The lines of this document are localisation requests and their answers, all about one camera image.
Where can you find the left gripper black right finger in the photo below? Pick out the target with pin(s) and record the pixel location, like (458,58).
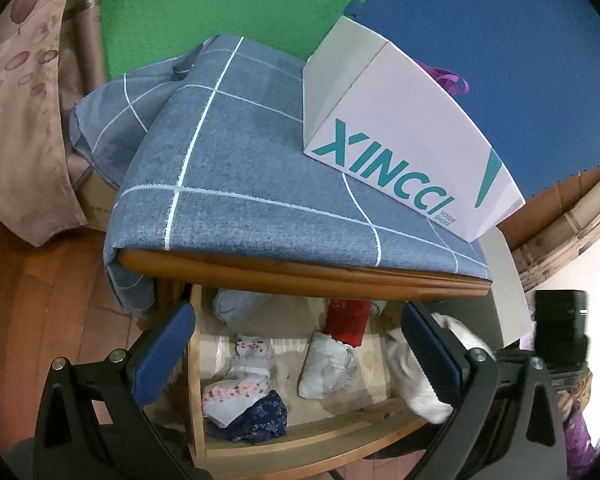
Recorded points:
(505,422)

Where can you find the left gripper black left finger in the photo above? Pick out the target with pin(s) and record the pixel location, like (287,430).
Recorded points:
(91,420)

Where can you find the grey white underwear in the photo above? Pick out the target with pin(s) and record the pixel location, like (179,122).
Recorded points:
(330,366)

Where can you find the red underwear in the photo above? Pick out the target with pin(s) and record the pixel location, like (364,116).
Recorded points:
(346,320)

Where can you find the navy floral underwear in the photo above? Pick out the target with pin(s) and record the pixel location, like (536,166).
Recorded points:
(265,420)

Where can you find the purple bra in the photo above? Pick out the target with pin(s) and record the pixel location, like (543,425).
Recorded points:
(450,82)

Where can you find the white pink floral underwear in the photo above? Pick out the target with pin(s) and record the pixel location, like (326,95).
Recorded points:
(247,381)

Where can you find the purple patterned sleeve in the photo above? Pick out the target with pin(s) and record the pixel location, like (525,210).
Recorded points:
(583,457)

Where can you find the light blue sock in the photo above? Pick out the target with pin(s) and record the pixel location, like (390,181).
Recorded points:
(235,307)

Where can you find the wooden nightstand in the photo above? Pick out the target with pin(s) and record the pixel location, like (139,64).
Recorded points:
(300,279)

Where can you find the white XINCCI shoe box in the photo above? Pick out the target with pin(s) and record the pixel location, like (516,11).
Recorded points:
(370,112)

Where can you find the blue checked cloth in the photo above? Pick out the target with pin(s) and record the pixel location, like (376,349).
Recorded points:
(205,152)

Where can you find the pink floral curtain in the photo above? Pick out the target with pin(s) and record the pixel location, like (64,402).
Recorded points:
(51,56)

